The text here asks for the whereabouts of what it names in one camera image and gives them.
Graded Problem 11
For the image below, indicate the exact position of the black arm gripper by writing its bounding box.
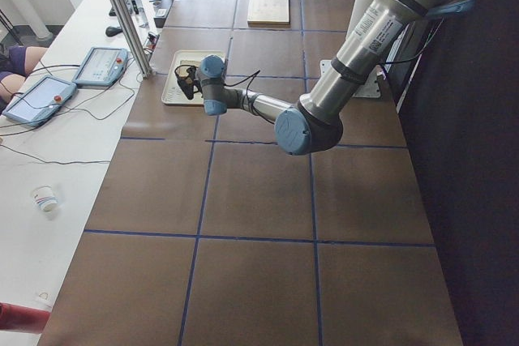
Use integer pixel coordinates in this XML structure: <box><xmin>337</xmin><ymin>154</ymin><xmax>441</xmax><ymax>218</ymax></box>
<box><xmin>174</xmin><ymin>65</ymin><xmax>202</xmax><ymax>100</ymax></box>

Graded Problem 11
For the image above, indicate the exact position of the bread slice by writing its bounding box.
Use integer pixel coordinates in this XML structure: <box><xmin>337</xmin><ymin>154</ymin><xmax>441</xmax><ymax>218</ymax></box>
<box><xmin>178</xmin><ymin>64</ymin><xmax>198</xmax><ymax>79</ymax></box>

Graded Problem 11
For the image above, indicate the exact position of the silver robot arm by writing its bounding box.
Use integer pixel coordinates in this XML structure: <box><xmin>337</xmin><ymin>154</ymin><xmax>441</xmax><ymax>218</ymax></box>
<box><xmin>175</xmin><ymin>0</ymin><xmax>475</xmax><ymax>156</ymax></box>

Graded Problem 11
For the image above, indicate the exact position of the cream bear tray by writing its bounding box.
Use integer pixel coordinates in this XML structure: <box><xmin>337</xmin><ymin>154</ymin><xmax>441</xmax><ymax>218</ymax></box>
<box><xmin>161</xmin><ymin>49</ymin><xmax>225</xmax><ymax>106</ymax></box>

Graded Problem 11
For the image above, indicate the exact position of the far teach pendant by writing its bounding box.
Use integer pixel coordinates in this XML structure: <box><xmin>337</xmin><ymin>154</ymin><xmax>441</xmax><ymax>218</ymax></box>
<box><xmin>72</xmin><ymin>47</ymin><xmax>129</xmax><ymax>89</ymax></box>

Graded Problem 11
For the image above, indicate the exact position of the teach pendant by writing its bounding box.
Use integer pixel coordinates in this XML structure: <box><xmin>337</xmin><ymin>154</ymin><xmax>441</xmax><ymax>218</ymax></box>
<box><xmin>72</xmin><ymin>47</ymin><xmax>129</xmax><ymax>89</ymax></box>
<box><xmin>2</xmin><ymin>75</ymin><xmax>77</xmax><ymax>127</ymax></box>

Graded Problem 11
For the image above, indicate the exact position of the black computer mouse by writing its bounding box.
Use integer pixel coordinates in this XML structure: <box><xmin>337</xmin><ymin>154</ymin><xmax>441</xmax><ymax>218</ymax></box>
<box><xmin>105</xmin><ymin>26</ymin><xmax>122</xmax><ymax>37</ymax></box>

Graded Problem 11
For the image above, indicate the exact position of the wooden cutting board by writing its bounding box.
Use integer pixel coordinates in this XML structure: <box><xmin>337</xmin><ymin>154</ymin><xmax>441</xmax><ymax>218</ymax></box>
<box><xmin>247</xmin><ymin>0</ymin><xmax>290</xmax><ymax>25</ymax></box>

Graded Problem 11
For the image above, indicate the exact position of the near teach pendant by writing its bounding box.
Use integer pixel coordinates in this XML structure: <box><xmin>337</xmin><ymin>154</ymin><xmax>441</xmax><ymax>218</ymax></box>
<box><xmin>2</xmin><ymin>75</ymin><xmax>77</xmax><ymax>127</ymax></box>

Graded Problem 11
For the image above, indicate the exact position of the seated person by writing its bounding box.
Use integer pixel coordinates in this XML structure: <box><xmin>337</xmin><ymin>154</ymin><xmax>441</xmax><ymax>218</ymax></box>
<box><xmin>1</xmin><ymin>45</ymin><xmax>48</xmax><ymax>110</ymax></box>

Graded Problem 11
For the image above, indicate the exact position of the paper cup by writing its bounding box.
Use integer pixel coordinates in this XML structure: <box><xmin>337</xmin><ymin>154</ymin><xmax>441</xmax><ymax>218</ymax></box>
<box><xmin>31</xmin><ymin>186</ymin><xmax>58</xmax><ymax>212</ymax></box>

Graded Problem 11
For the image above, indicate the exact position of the red object at edge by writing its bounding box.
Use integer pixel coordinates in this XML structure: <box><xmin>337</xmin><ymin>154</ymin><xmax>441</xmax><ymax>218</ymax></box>
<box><xmin>0</xmin><ymin>302</ymin><xmax>50</xmax><ymax>334</ymax></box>

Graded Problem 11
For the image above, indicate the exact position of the aluminium frame post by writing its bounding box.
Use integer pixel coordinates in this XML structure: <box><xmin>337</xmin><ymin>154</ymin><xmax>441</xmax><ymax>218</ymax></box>
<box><xmin>110</xmin><ymin>0</ymin><xmax>152</xmax><ymax>79</ymax></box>

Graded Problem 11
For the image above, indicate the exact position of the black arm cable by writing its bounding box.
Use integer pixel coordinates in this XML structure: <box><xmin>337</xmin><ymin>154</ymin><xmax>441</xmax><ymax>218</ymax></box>
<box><xmin>221</xmin><ymin>69</ymin><xmax>263</xmax><ymax>88</ymax></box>

